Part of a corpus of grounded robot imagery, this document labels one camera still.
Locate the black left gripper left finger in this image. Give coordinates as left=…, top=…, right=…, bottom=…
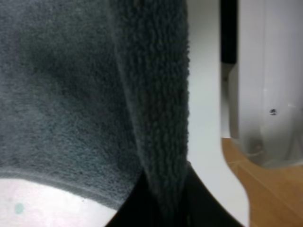
left=106, top=173, right=163, bottom=227

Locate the grey towel with orange pattern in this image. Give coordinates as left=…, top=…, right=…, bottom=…
left=0, top=0, right=189, bottom=227

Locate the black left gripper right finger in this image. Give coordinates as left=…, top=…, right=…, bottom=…
left=182, top=162, right=241, bottom=227

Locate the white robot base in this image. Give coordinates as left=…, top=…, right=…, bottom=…
left=220, top=0, right=303, bottom=168

